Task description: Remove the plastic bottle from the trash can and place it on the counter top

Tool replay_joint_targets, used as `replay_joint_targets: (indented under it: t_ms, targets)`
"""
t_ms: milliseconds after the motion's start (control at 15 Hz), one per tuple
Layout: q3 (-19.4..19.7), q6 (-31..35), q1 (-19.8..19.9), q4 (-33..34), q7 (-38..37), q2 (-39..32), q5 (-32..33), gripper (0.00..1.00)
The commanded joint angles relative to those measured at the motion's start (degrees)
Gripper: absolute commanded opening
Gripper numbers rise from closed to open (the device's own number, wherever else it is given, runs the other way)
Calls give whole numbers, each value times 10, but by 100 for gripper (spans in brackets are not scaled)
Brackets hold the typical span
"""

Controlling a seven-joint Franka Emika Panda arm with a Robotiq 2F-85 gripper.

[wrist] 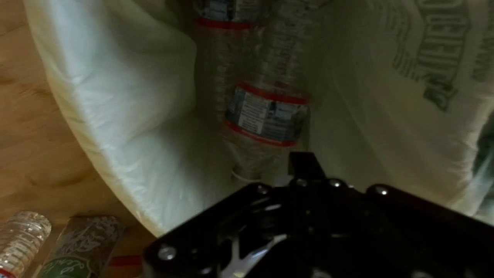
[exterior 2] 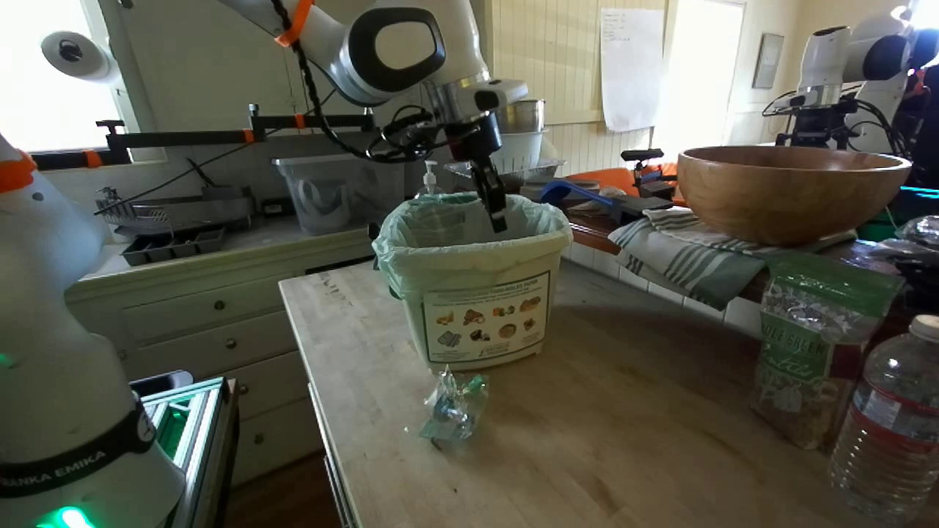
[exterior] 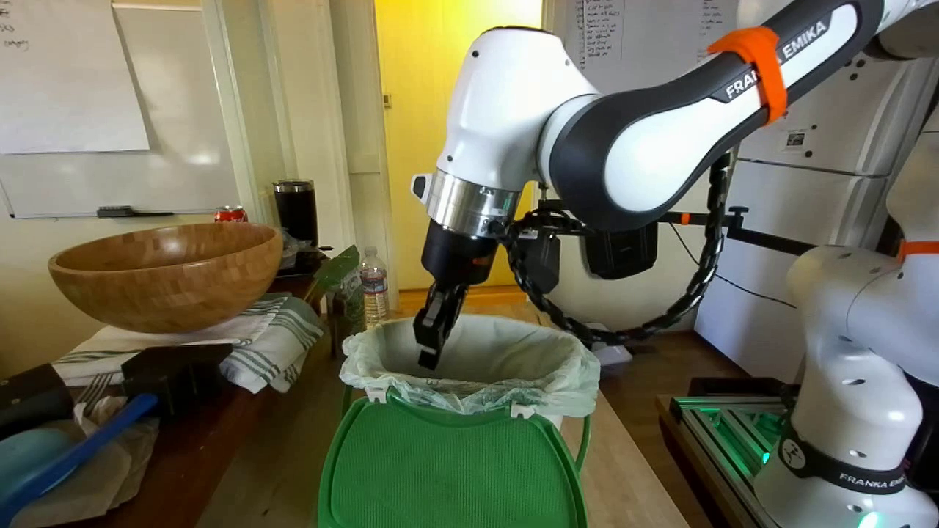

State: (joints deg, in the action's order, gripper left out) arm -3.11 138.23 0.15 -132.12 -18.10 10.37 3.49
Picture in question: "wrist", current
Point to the full capped water bottle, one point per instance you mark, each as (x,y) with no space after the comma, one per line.
(24,241)

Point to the translucent pale green bin liner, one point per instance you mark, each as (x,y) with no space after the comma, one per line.
(129,102)

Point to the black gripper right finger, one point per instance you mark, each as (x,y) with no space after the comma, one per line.
(317,170)

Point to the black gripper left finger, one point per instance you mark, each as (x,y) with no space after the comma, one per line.
(298,165)

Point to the clear plastic bottle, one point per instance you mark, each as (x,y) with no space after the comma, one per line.
(268,113)

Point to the green printed bag pack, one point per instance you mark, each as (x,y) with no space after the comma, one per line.
(82,247)

